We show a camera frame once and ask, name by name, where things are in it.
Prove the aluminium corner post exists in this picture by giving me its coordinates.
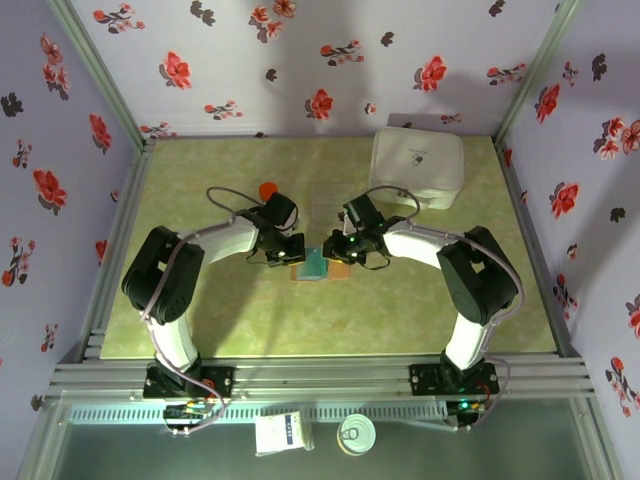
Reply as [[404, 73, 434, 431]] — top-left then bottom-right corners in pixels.
[[494, 0, 586, 144], [47, 0, 156, 151]]

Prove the white paper box blue stripe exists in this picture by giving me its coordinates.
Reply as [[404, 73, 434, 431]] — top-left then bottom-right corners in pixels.
[[253, 410, 316, 457]]

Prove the white slotted cable duct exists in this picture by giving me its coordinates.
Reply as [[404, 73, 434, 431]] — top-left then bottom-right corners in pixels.
[[67, 405, 449, 425]]

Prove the brown leather card holder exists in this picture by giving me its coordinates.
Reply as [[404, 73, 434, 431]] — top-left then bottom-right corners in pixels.
[[289, 258, 352, 284]]

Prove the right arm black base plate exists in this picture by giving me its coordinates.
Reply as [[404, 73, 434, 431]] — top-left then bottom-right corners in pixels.
[[408, 363, 501, 397]]

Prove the round tin can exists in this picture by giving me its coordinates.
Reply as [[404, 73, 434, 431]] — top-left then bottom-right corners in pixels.
[[336, 413, 377, 456]]

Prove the aluminium side rail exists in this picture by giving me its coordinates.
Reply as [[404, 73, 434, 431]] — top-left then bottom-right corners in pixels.
[[59, 139, 157, 364], [492, 137, 584, 359]]

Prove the aluminium frame rail wide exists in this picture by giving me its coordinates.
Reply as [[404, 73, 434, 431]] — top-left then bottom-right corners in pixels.
[[44, 353, 596, 402]]

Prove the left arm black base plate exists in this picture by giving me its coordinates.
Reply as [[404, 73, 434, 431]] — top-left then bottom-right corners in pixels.
[[143, 366, 236, 400]]

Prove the white plastic container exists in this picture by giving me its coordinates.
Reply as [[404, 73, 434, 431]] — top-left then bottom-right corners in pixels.
[[368, 126, 465, 211]]

